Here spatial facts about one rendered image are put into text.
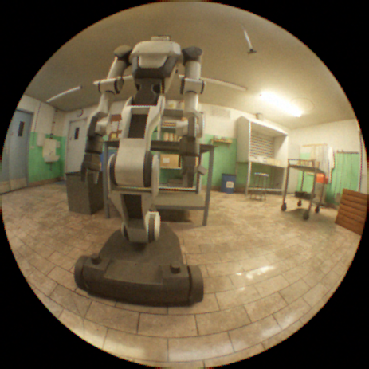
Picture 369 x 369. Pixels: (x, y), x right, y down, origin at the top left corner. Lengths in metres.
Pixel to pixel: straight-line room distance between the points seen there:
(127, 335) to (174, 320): 0.22
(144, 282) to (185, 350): 0.35
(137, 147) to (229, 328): 0.84
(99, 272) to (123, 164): 0.45
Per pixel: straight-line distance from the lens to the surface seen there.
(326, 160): 4.65
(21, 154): 4.53
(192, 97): 0.66
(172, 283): 0.56
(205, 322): 0.69
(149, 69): 0.72
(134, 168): 0.44
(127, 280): 0.57
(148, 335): 0.66
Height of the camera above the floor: 0.64
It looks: 9 degrees down
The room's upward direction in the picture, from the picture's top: 4 degrees clockwise
